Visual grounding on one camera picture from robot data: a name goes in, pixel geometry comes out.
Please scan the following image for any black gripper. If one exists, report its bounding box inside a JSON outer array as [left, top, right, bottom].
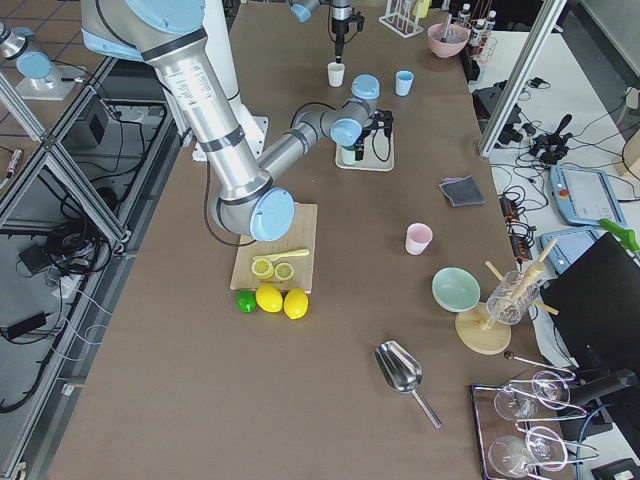
[[330, 3, 364, 63], [354, 110, 394, 161]]

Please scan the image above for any green plastic cup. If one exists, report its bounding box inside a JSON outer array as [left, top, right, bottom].
[[341, 145, 356, 166]]

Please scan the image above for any cream white plastic cup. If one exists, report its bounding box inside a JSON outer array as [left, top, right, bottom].
[[327, 62, 346, 88]]

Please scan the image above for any pink plastic cup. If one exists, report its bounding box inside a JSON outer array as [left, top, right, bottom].
[[405, 223, 433, 256]]

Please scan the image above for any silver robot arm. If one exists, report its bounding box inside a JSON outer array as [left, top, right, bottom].
[[289, 0, 365, 64], [81, 1, 380, 241]]

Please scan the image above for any cream rabbit serving tray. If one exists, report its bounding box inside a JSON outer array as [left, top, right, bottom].
[[335, 130, 394, 172]]

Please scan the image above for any blue plastic cup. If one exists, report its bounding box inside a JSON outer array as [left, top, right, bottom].
[[395, 70, 415, 97]]

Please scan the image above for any metal muddler black tip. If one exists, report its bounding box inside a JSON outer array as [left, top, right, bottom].
[[440, 13, 452, 43]]

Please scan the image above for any wooden cutting board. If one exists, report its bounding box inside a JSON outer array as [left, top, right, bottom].
[[230, 203, 318, 294]]

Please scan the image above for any grey folded cloth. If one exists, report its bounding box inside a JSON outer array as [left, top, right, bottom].
[[439, 175, 485, 208]]

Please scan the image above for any pink bowl with ice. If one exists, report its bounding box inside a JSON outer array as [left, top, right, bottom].
[[427, 23, 470, 58]]

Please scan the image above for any yellow plastic knife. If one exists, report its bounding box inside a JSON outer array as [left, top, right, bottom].
[[252, 248, 310, 262]]

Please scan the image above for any lemon slice upper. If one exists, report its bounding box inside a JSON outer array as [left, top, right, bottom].
[[274, 262, 295, 282]]

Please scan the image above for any lemon slice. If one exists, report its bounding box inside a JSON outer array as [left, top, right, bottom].
[[251, 258, 275, 280], [274, 262, 295, 282]]

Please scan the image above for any lemon slice lower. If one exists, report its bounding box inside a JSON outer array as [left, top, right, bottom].
[[251, 258, 275, 280]]

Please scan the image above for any whole yellow lemon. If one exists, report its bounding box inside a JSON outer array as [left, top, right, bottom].
[[283, 288, 309, 320], [255, 284, 284, 313]]

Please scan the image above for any green plastic bowl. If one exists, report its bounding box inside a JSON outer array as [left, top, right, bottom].
[[432, 267, 481, 313]]

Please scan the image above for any green lime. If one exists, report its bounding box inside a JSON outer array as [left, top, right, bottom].
[[235, 290, 257, 313]]

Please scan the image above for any clear textured glass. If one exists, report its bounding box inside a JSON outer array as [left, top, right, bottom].
[[486, 271, 542, 325]]

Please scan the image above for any wooden cup rack stand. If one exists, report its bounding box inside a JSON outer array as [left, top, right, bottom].
[[455, 240, 559, 355]]

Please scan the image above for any steel ice scoop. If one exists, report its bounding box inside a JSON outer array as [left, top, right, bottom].
[[374, 340, 442, 429]]

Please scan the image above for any blue teach pendant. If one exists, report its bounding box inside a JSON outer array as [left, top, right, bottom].
[[549, 165, 627, 226], [539, 226, 603, 275]]

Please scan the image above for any black monitor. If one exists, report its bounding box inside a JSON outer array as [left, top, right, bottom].
[[542, 233, 639, 372]]

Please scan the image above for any wine glass far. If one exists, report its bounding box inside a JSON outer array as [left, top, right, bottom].
[[494, 370, 570, 421]]

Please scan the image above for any wine glass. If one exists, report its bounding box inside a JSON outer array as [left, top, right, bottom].
[[488, 426, 568, 479], [494, 370, 570, 421]]

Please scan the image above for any wine glass near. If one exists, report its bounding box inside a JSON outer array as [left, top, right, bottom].
[[488, 426, 568, 479]]

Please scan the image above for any white wire cup rack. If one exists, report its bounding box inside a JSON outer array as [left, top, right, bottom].
[[378, 0, 424, 39]]

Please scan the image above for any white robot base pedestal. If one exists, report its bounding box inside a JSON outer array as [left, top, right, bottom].
[[203, 0, 268, 157]]

